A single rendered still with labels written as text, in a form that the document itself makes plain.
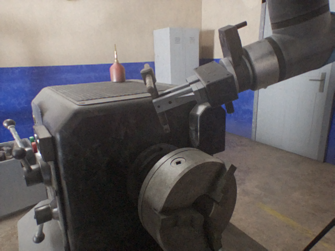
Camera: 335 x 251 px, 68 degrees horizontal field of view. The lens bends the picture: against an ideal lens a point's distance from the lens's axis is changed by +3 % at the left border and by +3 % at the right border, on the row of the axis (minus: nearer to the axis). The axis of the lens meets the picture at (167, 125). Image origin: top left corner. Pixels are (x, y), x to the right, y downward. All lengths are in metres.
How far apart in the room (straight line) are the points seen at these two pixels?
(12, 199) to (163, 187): 2.37
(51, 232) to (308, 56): 0.97
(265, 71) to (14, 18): 3.64
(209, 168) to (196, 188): 0.05
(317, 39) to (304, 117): 3.33
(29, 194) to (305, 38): 2.67
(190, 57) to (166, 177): 3.80
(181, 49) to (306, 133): 2.22
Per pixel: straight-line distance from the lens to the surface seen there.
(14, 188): 2.79
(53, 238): 1.05
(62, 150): 0.64
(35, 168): 0.85
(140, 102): 0.68
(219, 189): 0.60
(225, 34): 0.47
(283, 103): 3.94
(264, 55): 0.49
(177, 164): 0.58
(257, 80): 0.49
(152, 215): 0.56
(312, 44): 0.52
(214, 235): 0.63
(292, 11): 0.51
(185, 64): 4.22
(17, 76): 3.90
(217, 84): 0.44
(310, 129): 3.82
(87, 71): 4.03
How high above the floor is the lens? 1.45
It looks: 16 degrees down
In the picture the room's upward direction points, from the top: 2 degrees counter-clockwise
